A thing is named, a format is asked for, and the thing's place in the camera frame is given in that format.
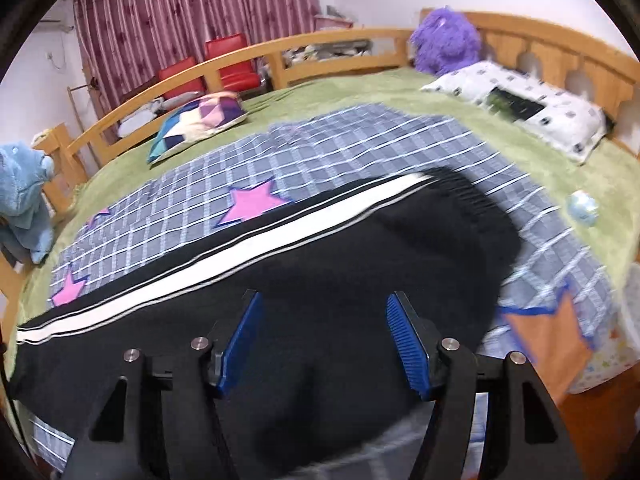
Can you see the small light blue ball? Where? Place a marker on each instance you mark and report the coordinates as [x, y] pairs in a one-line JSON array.
[[583, 208]]

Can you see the maroon striped curtain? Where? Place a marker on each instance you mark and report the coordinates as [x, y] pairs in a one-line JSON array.
[[127, 42]]

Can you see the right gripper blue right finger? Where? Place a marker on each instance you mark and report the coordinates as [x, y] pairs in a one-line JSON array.
[[416, 340]]

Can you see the purple plush toy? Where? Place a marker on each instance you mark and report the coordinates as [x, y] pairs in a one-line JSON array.
[[445, 41]]

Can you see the black pants with white stripe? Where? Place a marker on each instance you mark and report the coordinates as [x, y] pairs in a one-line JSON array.
[[323, 375]]

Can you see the colourful geometric pillow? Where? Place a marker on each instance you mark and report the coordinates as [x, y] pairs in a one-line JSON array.
[[194, 122]]

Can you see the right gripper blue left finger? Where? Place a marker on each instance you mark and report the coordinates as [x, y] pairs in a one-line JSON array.
[[230, 338]]

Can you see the green bed sheet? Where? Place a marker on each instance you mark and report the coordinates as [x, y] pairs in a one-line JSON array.
[[609, 175]]

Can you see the blue plush toy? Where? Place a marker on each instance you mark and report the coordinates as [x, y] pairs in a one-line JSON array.
[[26, 227]]

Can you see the white patterned pillow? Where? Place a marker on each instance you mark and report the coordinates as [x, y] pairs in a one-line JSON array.
[[530, 102]]

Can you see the grey checked star blanket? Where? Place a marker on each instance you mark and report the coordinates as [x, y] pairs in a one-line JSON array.
[[295, 160]]

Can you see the wooden bed frame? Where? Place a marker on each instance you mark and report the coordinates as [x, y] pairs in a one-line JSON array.
[[310, 55]]

